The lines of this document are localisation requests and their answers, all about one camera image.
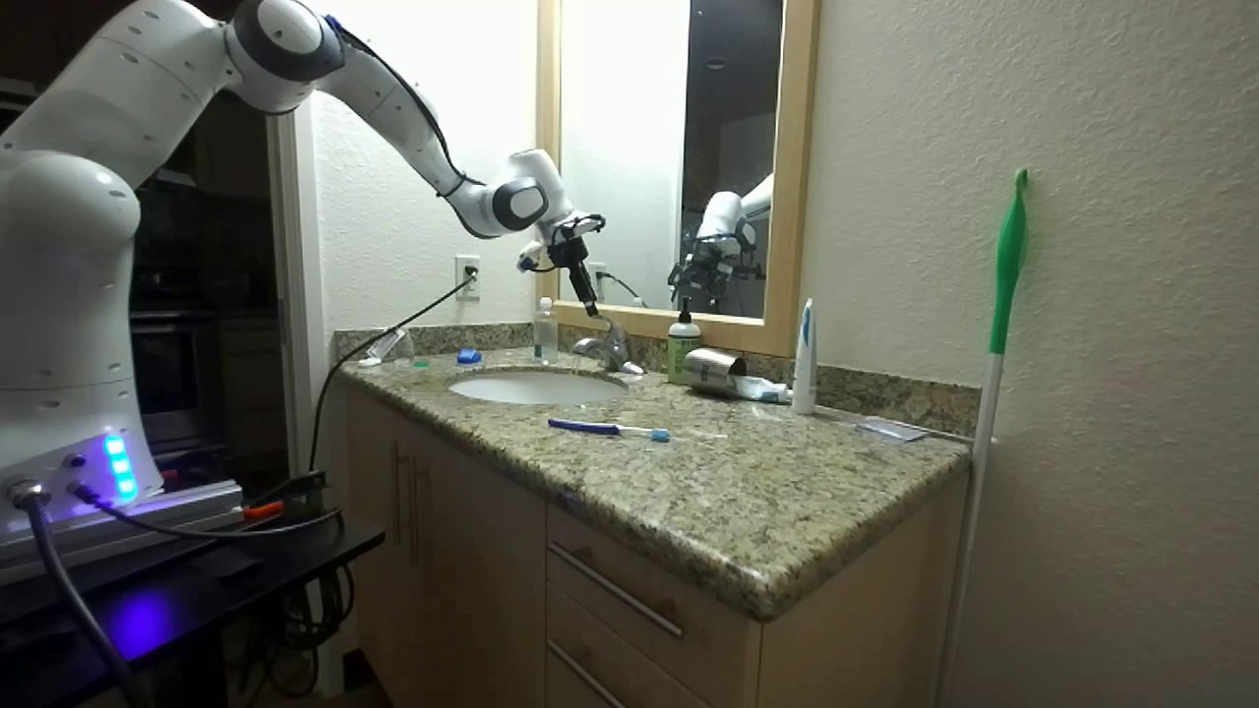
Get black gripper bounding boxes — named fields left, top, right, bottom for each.
left=545, top=220, right=608, bottom=320

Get chrome faucet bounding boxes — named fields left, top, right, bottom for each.
left=571, top=297, right=639, bottom=379

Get blue white toothbrush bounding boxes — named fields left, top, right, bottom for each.
left=545, top=411, right=677, bottom=443

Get small items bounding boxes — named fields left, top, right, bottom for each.
left=681, top=345, right=747, bottom=401

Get white toothpaste tube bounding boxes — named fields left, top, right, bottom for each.
left=731, top=368, right=797, bottom=406

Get white toothbrush upright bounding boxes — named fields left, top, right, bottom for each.
left=787, top=293, right=819, bottom=418

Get clear plastic bottle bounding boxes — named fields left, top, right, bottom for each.
left=532, top=293, right=558, bottom=368

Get white oval sink basin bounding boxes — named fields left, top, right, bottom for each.
left=445, top=364, right=630, bottom=410

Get pump dispenser bottle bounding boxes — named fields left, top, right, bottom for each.
left=667, top=301, right=705, bottom=387

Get wooden vanity cabinet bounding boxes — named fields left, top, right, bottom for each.
left=334, top=387, right=976, bottom=708

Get clear plastic packet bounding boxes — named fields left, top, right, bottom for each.
left=849, top=411, right=930, bottom=443

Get orange black clamp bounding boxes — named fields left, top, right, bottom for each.
left=240, top=467, right=330, bottom=532

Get black robot table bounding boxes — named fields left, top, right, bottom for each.
left=0, top=510, right=390, bottom=708

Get white wall outlet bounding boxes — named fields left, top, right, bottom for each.
left=453, top=252, right=488, bottom=307

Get black power cable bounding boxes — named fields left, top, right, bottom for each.
left=305, top=266, right=479, bottom=481

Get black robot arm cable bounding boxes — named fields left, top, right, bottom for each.
left=328, top=12, right=612, bottom=241

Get metal drawer handle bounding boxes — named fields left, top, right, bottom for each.
left=547, top=539, right=689, bottom=642
left=545, top=637, right=630, bottom=708

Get green white mop handle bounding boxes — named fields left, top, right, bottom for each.
left=933, top=166, right=1034, bottom=708

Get aluminium mounting rail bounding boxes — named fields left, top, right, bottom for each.
left=0, top=477, right=248, bottom=571

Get grey base cable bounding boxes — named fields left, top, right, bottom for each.
left=14, top=481, right=150, bottom=708

